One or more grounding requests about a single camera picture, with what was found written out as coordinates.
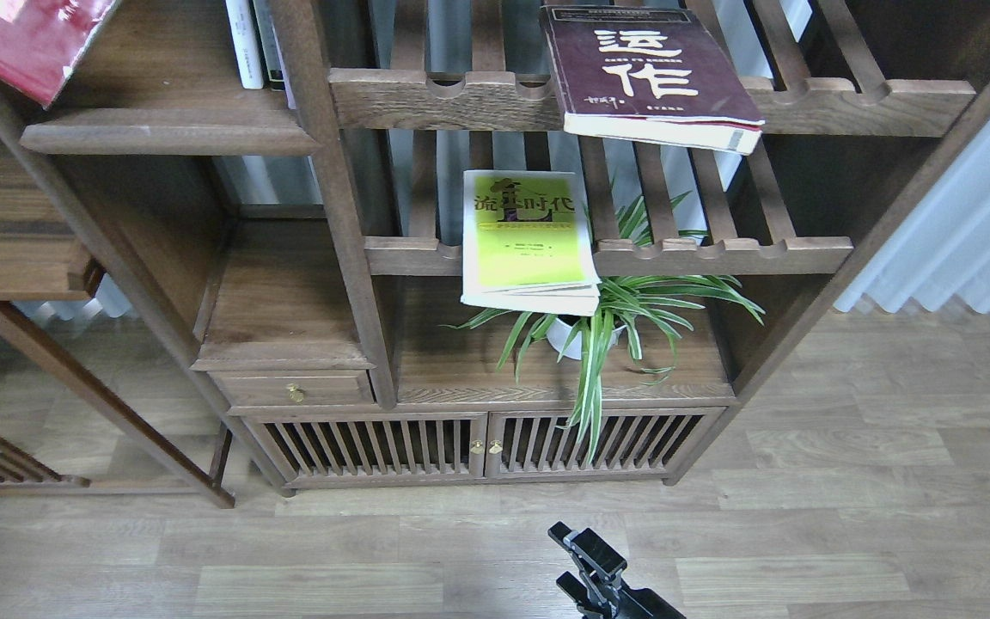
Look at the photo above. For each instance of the red book with photos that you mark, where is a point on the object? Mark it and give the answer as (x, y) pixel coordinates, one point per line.
(42, 42)

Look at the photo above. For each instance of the dark wooden bookshelf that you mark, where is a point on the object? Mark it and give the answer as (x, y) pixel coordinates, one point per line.
(268, 246)

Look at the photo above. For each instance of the white upright book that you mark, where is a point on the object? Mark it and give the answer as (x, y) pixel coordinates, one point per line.
(245, 38)

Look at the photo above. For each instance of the white plant pot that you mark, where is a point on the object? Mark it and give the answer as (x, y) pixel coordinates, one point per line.
(566, 336)

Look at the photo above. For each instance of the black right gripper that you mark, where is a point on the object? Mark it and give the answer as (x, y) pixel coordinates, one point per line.
(601, 592)

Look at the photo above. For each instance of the yellow-green book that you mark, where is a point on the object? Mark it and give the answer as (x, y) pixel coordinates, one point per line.
(526, 243)

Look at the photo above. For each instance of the pale purple upright book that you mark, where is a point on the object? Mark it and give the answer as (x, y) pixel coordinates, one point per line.
(283, 60)

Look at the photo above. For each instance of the maroon book white characters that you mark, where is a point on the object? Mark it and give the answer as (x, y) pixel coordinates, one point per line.
(651, 75)

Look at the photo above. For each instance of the dark upright book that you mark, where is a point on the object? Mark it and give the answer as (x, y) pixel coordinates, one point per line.
(261, 16)

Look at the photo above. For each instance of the green spider plant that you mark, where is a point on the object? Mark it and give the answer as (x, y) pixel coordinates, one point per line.
(626, 302)

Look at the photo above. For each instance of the brass drawer knob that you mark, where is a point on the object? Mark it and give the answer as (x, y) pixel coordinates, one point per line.
(295, 392)

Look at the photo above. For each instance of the white curtain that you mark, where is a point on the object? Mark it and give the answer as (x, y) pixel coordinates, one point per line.
(941, 253)

